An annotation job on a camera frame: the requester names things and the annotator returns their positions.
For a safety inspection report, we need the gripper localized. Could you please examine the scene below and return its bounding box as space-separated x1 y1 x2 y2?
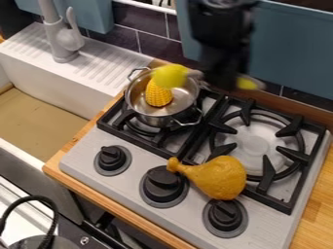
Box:
199 47 253 92

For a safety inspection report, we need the toy sink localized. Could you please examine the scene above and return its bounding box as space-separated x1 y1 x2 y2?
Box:
0 21 157 169

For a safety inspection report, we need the silver pot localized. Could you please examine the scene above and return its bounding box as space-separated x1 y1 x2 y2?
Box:
123 66 206 128

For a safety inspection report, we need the yellow toy corn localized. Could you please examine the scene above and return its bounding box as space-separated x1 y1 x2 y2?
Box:
144 78 176 108

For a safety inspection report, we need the toy chicken drumstick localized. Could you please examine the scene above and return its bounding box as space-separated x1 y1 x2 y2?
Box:
166 155 249 201

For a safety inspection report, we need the toy stove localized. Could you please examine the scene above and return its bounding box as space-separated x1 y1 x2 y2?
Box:
58 87 333 249

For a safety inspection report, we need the tap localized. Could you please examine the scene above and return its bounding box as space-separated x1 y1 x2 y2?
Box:
36 0 87 64

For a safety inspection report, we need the black cable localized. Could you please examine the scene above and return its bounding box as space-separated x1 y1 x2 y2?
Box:
0 195 60 249

